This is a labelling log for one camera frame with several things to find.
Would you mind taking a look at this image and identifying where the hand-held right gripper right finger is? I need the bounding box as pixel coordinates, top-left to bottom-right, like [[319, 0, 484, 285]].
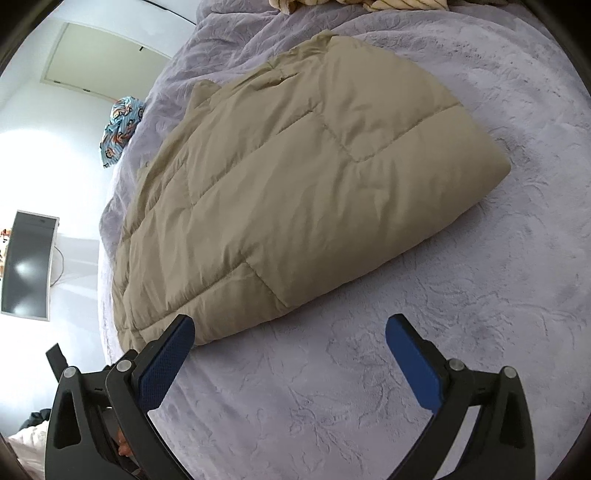
[[385, 314, 536, 480]]

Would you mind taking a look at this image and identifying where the khaki puffer jacket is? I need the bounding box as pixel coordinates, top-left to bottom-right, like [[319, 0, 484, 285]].
[[111, 30, 512, 354]]

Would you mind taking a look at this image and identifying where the black flat stand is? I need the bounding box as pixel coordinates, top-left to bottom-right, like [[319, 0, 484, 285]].
[[45, 343, 65, 384]]

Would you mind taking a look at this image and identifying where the beige striped garment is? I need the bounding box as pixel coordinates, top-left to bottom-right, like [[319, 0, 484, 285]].
[[269, 0, 451, 14]]

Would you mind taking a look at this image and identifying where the television cable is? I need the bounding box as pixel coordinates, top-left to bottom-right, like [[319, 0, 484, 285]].
[[48, 244, 65, 289]]

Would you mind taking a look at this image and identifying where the purple fleece blanket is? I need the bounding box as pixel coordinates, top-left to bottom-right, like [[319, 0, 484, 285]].
[[97, 0, 591, 480]]

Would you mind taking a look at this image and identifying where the wall-mounted television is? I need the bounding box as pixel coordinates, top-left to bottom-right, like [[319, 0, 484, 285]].
[[0, 210, 61, 322]]

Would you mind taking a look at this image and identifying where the white cloth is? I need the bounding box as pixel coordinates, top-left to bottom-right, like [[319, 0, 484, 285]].
[[8, 425, 48, 480]]

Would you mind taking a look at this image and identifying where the dark clothing pile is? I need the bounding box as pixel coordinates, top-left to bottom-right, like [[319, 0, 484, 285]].
[[23, 408, 51, 430]]

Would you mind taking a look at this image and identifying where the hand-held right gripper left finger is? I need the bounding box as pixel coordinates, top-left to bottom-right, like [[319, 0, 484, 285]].
[[45, 314, 196, 480]]

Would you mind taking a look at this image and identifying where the blue printed cloth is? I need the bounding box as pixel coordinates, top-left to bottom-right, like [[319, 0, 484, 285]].
[[99, 96, 145, 168]]

